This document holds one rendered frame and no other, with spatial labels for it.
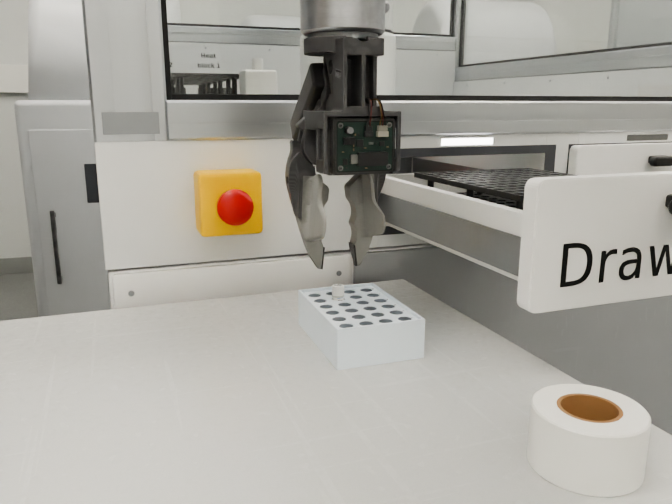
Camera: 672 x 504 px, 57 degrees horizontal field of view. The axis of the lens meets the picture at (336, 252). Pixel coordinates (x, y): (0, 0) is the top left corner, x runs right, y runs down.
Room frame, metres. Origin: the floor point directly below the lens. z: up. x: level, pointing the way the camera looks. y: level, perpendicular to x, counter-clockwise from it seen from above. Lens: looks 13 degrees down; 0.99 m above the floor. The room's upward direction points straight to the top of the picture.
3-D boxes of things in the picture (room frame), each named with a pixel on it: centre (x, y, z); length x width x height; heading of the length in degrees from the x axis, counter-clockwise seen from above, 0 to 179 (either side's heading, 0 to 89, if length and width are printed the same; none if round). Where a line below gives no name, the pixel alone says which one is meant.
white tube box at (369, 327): (0.57, -0.02, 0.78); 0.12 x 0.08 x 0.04; 19
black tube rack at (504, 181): (0.72, -0.22, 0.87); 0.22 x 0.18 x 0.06; 20
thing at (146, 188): (1.31, -0.05, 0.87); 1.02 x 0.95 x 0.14; 110
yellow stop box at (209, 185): (0.71, 0.12, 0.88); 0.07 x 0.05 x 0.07; 110
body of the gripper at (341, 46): (0.57, -0.01, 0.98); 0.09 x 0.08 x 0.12; 19
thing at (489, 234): (0.73, -0.22, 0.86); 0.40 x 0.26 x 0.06; 20
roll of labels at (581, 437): (0.35, -0.16, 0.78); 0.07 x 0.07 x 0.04
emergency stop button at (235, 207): (0.68, 0.11, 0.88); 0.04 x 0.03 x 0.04; 110
